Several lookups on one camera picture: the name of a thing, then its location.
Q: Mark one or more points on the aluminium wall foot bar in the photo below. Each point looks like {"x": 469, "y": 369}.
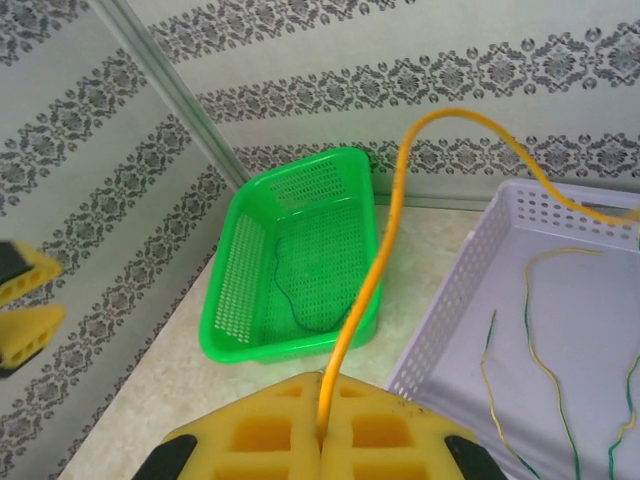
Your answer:
{"x": 440, "y": 201}

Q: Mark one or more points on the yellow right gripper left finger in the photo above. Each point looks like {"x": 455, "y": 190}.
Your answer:
{"x": 250, "y": 440}

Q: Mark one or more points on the green plastic basket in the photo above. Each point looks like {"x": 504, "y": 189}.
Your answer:
{"x": 320, "y": 240}

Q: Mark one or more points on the lilac plastic basket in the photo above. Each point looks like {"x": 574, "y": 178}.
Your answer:
{"x": 575, "y": 325}

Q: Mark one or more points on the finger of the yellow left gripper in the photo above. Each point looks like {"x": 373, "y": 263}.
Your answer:
{"x": 35, "y": 335}
{"x": 35, "y": 275}

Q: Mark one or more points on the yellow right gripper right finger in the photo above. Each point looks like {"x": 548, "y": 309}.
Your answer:
{"x": 400, "y": 440}

